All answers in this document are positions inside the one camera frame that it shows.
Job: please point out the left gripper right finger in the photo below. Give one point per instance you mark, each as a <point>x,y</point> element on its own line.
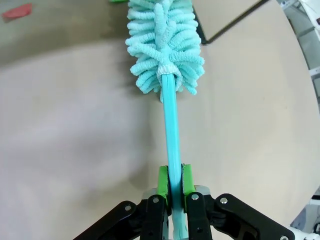
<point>200,215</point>

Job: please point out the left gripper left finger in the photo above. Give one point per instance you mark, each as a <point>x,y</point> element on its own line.
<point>152,212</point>

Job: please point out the teal chenille duster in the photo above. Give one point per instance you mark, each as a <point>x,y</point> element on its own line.
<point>165,45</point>

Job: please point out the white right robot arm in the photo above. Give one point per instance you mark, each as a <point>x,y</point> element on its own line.
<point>312,12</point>

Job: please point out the two-tier wood and black shelf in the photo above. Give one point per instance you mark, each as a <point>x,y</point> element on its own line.
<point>204,38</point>

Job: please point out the green paper scrap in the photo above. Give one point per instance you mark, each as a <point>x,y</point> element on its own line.
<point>117,1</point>

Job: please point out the red paper scrap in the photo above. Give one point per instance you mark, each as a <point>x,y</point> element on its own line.
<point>18,12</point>

